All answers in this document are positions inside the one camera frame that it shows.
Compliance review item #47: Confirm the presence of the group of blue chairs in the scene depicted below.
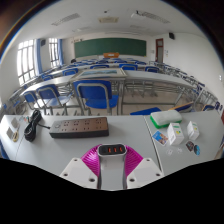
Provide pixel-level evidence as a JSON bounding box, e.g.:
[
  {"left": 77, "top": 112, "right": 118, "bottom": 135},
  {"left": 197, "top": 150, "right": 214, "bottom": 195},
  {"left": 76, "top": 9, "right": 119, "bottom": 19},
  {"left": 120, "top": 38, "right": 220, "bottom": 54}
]
[{"left": 3, "top": 58, "right": 223, "bottom": 116}]

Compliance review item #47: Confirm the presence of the white ceiling projector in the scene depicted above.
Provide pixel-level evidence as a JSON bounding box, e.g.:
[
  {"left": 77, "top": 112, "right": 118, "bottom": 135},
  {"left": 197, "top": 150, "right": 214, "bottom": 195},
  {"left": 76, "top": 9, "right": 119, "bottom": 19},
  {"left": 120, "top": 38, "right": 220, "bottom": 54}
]
[{"left": 130, "top": 11, "right": 147, "bottom": 20}]

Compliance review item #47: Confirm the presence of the blue round sticker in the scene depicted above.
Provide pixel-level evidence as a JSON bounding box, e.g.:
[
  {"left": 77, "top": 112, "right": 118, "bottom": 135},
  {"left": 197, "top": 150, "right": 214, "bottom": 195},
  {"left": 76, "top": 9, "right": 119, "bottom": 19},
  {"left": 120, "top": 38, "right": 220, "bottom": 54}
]
[{"left": 193, "top": 144, "right": 202, "bottom": 157}]

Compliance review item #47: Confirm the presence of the dark grey power strip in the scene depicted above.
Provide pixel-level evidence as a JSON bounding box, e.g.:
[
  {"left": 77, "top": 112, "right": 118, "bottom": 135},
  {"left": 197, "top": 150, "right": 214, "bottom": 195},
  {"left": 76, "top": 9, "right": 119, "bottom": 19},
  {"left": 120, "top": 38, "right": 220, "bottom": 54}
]
[{"left": 49, "top": 116, "right": 110, "bottom": 139}]

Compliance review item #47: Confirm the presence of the group of ceiling light panels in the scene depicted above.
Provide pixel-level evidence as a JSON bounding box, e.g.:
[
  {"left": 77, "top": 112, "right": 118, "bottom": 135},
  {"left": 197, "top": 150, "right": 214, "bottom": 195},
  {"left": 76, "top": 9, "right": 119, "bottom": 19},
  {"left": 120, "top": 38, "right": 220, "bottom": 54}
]
[{"left": 50, "top": 11, "right": 171, "bottom": 34}]

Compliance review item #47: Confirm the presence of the white box with green print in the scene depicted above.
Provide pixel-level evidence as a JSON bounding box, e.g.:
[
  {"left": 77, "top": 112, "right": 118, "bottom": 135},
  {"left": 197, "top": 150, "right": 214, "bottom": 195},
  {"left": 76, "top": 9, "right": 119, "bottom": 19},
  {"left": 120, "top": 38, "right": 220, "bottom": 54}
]
[{"left": 166, "top": 122, "right": 185, "bottom": 146}]

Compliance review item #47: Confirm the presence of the ceiling air conditioner panel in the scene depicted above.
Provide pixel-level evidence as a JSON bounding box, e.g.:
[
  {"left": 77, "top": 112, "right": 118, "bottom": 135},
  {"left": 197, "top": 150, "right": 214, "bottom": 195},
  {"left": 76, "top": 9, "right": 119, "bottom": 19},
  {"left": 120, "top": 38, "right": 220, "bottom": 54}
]
[{"left": 98, "top": 16, "right": 119, "bottom": 24}]

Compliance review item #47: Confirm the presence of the framed picture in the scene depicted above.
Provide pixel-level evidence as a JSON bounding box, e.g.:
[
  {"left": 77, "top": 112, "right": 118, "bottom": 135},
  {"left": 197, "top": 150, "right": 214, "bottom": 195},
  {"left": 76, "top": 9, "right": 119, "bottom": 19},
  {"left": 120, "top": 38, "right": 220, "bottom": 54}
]
[{"left": 72, "top": 67, "right": 128, "bottom": 81}]

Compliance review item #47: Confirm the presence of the blue curtain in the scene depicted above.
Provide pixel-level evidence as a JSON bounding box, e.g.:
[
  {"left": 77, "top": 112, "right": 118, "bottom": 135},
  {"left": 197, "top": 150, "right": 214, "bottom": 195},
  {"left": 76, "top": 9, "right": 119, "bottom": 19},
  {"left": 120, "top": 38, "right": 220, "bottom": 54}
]
[
  {"left": 58, "top": 38, "right": 64, "bottom": 66},
  {"left": 35, "top": 38, "right": 44, "bottom": 75}
]

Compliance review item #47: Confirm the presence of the green chalkboard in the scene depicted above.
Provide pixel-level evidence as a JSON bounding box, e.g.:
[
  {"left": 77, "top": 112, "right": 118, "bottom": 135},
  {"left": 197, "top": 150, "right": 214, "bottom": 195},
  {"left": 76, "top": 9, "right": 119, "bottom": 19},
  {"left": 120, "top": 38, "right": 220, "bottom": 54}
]
[{"left": 73, "top": 37, "right": 148, "bottom": 59}]

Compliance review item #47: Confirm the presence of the long grey desk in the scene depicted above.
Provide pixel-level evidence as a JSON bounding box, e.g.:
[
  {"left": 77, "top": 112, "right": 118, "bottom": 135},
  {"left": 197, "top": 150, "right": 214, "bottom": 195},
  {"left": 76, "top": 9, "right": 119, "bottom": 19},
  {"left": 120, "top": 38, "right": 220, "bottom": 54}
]
[{"left": 19, "top": 68, "right": 196, "bottom": 101}]

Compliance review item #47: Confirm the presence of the large bright window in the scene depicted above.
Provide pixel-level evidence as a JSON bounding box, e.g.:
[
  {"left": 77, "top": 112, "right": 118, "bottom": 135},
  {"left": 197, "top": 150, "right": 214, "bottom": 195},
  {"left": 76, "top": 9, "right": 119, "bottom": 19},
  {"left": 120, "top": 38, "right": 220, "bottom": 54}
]
[{"left": 17, "top": 39, "right": 37, "bottom": 86}]

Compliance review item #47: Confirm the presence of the dark round sticker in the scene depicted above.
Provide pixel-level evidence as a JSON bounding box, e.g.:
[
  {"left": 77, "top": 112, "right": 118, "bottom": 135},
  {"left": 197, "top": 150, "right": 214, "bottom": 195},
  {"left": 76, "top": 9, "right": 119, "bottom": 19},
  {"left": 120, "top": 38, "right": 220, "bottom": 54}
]
[{"left": 185, "top": 140, "right": 195, "bottom": 153}]

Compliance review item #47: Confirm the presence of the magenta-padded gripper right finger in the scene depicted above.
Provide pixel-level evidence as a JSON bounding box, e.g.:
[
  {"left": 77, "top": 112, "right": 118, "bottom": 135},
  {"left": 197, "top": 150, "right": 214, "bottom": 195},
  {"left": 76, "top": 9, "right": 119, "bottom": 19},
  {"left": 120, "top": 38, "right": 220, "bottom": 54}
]
[{"left": 125, "top": 145, "right": 165, "bottom": 190}]

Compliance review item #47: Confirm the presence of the coiled black power cable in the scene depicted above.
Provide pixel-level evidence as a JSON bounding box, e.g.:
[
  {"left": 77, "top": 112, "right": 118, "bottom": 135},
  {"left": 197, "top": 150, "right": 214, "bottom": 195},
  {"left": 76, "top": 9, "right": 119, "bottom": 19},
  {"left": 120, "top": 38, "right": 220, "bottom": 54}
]
[{"left": 23, "top": 109, "right": 52, "bottom": 143}]

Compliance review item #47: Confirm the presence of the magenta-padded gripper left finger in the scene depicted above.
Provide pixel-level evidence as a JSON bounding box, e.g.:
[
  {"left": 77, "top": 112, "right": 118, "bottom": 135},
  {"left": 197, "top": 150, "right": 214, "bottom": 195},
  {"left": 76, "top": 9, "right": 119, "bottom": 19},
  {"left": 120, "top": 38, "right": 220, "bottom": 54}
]
[{"left": 59, "top": 143, "right": 102, "bottom": 190}]

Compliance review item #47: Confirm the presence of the orange lectern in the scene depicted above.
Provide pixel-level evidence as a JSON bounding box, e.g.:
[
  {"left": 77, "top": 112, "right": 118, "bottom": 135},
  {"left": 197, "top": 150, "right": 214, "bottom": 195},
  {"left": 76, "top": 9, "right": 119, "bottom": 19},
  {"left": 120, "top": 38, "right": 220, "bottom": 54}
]
[{"left": 102, "top": 52, "right": 120, "bottom": 59}]

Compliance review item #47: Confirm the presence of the brown classroom door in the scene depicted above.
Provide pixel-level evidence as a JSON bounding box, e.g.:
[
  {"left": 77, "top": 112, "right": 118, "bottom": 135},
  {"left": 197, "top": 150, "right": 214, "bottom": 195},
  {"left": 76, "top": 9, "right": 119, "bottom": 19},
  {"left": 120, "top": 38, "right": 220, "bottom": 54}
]
[{"left": 154, "top": 38, "right": 165, "bottom": 55}]

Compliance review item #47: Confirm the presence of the blue metal-framed chair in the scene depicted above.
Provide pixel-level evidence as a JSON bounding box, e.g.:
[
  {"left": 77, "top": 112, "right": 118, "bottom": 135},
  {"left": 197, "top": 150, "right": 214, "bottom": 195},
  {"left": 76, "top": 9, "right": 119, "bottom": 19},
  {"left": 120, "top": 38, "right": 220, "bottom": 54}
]
[
  {"left": 72, "top": 79, "right": 120, "bottom": 116},
  {"left": 35, "top": 83, "right": 73, "bottom": 116},
  {"left": 22, "top": 90, "right": 44, "bottom": 114}
]

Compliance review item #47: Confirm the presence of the white three-port charger block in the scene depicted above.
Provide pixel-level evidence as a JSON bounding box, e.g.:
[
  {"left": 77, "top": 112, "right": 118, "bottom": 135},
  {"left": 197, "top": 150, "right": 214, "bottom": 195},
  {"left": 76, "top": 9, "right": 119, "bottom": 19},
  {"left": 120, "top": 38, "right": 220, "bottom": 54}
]
[{"left": 97, "top": 143, "right": 128, "bottom": 191}]

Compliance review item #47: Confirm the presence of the narrow bright window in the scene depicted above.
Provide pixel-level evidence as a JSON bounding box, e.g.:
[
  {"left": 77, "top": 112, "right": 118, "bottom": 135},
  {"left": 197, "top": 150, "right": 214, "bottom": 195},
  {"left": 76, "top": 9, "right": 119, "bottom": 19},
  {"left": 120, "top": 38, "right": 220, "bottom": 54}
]
[{"left": 48, "top": 37, "right": 60, "bottom": 69}]

